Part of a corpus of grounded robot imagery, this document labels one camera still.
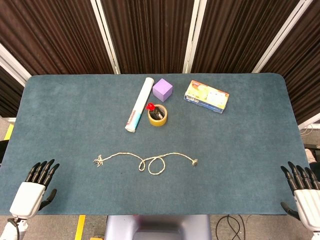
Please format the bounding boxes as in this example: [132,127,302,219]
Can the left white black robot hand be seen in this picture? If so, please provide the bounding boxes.
[9,158,61,219]

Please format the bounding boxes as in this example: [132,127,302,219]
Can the white floor cable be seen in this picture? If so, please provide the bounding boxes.
[299,123,320,138]

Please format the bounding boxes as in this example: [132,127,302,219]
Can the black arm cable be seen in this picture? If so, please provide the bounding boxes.
[6,217,21,240]

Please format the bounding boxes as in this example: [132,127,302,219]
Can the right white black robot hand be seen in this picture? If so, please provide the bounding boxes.
[279,161,320,232]

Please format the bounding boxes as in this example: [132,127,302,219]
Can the dark brown partition panel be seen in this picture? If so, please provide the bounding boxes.
[183,0,313,74]
[0,43,32,119]
[252,0,320,130]
[0,0,121,77]
[96,0,201,75]

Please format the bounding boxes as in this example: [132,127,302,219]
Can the blue felt table mat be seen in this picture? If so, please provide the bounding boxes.
[0,72,316,216]

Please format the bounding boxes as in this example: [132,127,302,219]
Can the black bottle with red cap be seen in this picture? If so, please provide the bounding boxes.
[145,102,166,121]

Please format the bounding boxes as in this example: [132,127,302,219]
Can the purple foam cube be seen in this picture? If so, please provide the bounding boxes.
[152,78,174,103]

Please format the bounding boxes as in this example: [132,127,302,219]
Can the yellow floor tape strip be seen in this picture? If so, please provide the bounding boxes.
[74,214,87,240]
[3,123,15,141]

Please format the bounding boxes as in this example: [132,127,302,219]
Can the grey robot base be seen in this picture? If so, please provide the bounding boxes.
[104,214,213,240]

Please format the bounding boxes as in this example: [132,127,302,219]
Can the white shoe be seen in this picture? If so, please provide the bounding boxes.
[304,148,317,164]

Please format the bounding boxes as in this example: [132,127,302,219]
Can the yellow blue cardboard box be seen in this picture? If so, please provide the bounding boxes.
[184,79,230,115]

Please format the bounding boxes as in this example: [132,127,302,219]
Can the white rolled paper tube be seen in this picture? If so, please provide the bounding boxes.
[124,76,156,134]

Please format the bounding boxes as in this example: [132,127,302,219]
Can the yellow tape roll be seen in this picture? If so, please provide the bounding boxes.
[147,104,168,128]

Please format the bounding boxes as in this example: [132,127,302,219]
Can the beige twisted rope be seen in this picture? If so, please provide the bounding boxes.
[92,151,200,176]

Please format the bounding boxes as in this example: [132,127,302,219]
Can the black floor cables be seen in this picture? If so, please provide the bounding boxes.
[215,214,248,240]

